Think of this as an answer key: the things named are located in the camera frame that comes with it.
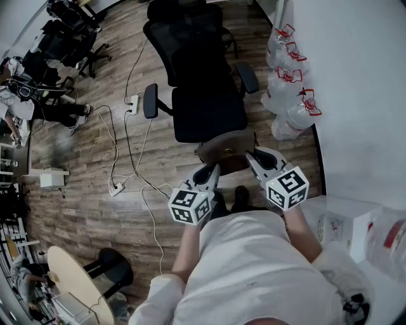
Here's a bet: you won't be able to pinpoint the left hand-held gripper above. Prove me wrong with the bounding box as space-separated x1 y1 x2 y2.
167 162 222 227

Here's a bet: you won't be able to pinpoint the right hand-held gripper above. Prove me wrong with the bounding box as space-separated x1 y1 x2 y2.
245 145 310 212

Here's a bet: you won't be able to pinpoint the brown leather bag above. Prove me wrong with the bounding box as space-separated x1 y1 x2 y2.
197 129 258 177

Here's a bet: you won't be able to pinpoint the black office chair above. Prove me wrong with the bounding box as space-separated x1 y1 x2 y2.
142 0 261 144

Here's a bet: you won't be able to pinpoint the person's left forearm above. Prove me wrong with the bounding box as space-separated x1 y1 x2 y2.
171 222 207 283

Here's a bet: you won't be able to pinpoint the person's right forearm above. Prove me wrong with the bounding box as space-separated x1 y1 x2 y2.
283 204 324 264

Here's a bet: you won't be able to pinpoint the black swivel chair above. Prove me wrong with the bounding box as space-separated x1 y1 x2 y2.
46 0 102 32
23 18 112 79

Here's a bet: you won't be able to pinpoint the person's left black shoe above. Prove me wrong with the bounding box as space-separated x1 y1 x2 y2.
211 190 232 219

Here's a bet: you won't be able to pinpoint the person's black shoe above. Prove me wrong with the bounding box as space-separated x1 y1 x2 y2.
231 185 252 213
211 190 232 219

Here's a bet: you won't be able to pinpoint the clear water bottle red cap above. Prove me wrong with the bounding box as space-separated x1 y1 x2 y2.
285 88 323 129
270 112 315 141
274 41 309 76
260 65 304 111
266 23 296 66

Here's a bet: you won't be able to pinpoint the person's right black shoe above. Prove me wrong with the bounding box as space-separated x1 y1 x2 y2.
231 185 252 213

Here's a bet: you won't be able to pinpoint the person's black trousers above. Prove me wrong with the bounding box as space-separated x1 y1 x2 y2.
230 204 271 215

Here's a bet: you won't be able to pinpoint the small white power strip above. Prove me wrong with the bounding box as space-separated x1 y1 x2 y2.
108 182 125 198

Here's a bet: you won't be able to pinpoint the white cardboard carton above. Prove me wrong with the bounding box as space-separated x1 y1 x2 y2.
299 195 384 264

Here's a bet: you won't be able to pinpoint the person's white shirt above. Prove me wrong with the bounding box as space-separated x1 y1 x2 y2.
128 209 378 325

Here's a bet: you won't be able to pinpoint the large clear bottle red label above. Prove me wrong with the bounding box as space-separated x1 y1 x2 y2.
364 211 406 283

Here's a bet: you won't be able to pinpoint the small white box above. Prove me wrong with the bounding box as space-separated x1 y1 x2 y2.
39 167 70 192

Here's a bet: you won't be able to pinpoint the round wooden table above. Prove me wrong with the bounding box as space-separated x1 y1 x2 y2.
47 246 115 325

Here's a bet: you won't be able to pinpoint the clear plastic box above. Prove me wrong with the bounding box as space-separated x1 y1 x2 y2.
50 291 95 325

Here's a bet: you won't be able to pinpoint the black metal rack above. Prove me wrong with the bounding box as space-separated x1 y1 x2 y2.
0 182 42 255

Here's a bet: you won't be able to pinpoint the white shelf unit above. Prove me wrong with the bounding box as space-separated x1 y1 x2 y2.
0 120 31 178

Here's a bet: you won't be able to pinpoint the white power cable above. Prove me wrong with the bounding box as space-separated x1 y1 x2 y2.
90 103 121 191
120 116 154 190
140 182 174 276

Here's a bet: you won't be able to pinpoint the black power cable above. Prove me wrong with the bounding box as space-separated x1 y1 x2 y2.
123 109 172 200

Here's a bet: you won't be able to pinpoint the black table pedestal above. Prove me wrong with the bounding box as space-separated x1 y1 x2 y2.
83 248 134 300

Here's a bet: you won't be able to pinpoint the thin dark cable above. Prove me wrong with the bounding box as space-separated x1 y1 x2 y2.
124 37 150 105

